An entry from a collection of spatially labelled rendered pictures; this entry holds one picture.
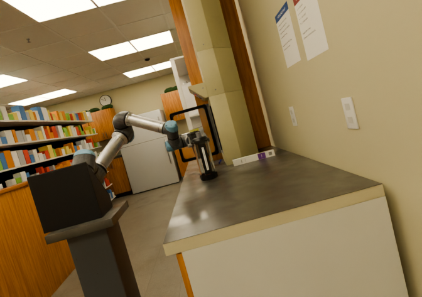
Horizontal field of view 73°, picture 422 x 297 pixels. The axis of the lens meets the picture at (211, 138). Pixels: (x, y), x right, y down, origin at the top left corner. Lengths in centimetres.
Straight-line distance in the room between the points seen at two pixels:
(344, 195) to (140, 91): 696
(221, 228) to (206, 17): 145
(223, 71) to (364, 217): 129
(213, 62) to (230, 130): 46
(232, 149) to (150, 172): 518
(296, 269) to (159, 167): 609
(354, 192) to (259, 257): 35
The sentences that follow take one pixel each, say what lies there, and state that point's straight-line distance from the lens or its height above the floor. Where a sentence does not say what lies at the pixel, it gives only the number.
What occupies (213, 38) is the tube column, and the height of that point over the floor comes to 177.
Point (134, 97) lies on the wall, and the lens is 767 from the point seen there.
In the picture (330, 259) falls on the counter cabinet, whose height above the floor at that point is 75.
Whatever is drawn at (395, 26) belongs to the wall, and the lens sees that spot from 88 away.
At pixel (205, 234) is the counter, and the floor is 93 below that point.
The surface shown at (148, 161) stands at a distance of 695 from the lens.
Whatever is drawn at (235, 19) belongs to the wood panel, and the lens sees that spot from 241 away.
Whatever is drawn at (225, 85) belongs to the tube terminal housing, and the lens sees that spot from 194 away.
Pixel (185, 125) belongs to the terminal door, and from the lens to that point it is 224.
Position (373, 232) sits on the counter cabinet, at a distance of 107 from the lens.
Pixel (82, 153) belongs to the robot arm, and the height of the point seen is 127.
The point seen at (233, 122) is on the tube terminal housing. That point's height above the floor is 120.
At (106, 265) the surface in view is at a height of 70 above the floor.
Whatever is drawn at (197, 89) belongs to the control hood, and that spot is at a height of 148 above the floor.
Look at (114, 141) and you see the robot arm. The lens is 197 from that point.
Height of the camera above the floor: 127
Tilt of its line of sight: 4 degrees down
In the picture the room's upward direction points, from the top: 15 degrees counter-clockwise
